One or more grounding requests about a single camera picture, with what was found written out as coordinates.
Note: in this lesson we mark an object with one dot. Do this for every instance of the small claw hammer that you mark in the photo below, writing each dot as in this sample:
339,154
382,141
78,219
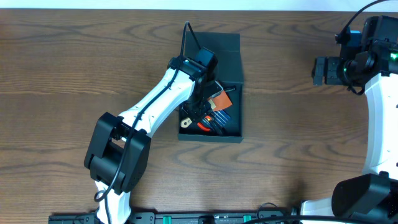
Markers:
229,89

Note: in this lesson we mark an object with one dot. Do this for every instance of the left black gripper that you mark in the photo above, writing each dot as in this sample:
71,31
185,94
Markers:
198,108

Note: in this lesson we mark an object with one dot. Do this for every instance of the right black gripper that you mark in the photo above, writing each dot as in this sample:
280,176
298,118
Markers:
333,76

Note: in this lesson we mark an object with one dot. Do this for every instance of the dark green box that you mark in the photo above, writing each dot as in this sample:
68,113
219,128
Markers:
229,72

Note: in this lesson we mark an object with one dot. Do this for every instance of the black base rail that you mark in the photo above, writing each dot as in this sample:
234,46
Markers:
171,218

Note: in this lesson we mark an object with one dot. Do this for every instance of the black yellow screwdriver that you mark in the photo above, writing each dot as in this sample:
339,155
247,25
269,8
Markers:
219,130

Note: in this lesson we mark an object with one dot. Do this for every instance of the orange scraper wooden handle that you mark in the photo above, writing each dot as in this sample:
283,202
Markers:
221,102

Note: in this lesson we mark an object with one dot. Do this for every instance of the blue precision screwdriver set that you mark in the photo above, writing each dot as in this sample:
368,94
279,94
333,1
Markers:
221,117

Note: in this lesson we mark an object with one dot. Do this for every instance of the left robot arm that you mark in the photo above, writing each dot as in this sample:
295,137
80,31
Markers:
118,151

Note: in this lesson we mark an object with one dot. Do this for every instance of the red black pliers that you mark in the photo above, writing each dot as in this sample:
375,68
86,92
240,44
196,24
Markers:
205,124

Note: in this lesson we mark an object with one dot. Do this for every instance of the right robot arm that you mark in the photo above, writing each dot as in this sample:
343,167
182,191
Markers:
366,65

